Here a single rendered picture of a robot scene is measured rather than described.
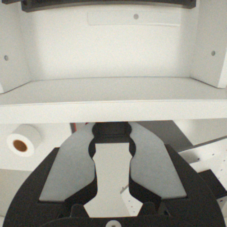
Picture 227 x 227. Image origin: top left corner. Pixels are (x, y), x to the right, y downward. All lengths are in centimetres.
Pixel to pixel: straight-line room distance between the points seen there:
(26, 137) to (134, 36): 29
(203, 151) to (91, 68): 38
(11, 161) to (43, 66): 36
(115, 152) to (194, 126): 85
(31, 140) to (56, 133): 6
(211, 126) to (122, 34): 148
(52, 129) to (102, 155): 113
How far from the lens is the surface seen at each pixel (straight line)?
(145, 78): 18
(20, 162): 48
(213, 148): 47
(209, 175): 52
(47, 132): 35
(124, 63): 18
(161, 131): 65
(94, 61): 18
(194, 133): 152
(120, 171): 163
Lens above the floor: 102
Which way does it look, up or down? 63 degrees down
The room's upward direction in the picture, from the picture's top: 177 degrees clockwise
